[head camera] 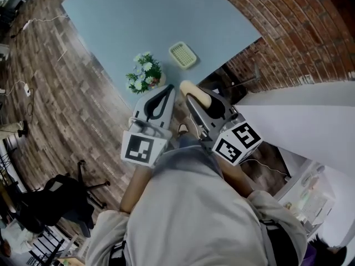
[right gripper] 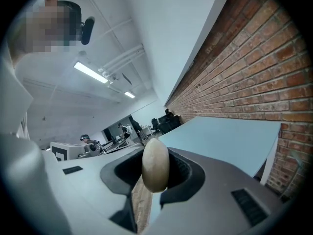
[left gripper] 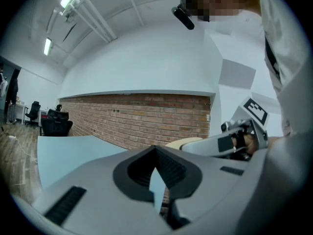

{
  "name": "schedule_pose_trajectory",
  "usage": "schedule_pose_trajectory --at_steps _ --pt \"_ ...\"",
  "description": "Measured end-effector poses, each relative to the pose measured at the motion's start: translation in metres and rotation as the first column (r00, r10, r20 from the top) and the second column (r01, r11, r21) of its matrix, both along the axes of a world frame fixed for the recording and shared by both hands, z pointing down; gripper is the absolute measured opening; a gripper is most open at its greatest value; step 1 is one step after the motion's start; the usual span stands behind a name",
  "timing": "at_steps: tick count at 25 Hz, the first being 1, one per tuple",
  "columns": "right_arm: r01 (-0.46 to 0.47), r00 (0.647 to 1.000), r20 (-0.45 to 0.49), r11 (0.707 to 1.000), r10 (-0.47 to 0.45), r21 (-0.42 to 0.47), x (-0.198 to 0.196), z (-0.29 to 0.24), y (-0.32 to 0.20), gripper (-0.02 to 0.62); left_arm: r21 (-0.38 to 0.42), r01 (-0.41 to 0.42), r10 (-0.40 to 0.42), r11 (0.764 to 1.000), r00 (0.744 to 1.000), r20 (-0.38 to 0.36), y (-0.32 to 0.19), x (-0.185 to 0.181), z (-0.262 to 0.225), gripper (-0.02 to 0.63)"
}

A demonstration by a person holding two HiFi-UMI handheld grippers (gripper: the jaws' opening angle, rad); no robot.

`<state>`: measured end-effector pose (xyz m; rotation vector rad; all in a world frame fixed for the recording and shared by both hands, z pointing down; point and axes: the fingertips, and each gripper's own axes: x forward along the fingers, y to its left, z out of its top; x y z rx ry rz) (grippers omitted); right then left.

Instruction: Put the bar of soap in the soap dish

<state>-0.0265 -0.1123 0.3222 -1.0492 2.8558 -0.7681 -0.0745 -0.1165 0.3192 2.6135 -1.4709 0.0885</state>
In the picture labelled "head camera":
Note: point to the potted white flower plant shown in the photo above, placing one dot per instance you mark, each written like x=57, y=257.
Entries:
x=145, y=71

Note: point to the light green soap dish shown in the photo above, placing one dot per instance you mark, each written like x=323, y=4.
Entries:
x=181, y=55

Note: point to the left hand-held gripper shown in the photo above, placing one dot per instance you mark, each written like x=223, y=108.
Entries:
x=136, y=148

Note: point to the white shelf unit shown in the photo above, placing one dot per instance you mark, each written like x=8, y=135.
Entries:
x=294, y=187

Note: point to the person's grey sweatshirt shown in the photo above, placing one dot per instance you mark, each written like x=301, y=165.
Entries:
x=194, y=204

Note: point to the beige soap bar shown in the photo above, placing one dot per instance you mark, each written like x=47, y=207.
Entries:
x=194, y=90

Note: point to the person's right forearm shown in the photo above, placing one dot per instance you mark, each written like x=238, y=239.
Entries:
x=235, y=176

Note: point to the black office chair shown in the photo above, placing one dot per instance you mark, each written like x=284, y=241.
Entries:
x=61, y=204

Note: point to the white perforated tray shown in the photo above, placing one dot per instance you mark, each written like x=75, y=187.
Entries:
x=314, y=205

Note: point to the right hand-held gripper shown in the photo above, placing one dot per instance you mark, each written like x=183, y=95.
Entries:
x=235, y=145

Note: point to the person's shoe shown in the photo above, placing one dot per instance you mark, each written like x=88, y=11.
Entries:
x=183, y=127

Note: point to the white power adapter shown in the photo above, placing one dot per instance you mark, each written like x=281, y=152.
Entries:
x=27, y=89

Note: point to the person's left forearm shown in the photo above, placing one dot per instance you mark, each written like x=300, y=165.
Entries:
x=136, y=187

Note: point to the light blue table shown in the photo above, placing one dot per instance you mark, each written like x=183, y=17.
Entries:
x=124, y=15

